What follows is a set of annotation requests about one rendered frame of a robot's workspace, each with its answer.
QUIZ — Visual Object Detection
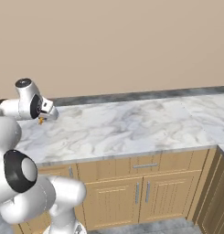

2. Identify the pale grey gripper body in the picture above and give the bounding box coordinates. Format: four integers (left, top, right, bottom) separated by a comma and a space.
39, 106, 59, 122

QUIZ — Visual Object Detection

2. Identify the wooden cupboard door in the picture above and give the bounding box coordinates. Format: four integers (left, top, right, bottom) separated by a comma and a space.
81, 176, 144, 231
138, 169, 203, 224
11, 164, 87, 234

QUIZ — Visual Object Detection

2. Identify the wooden drawer front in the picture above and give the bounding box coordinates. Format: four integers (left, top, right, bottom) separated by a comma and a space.
76, 149, 210, 185

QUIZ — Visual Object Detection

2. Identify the wooden corner cupboard run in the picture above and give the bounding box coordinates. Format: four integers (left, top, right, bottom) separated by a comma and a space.
187, 145, 224, 234

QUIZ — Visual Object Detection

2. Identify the silver drawer handle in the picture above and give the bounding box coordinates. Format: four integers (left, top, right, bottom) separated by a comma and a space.
132, 163, 159, 170

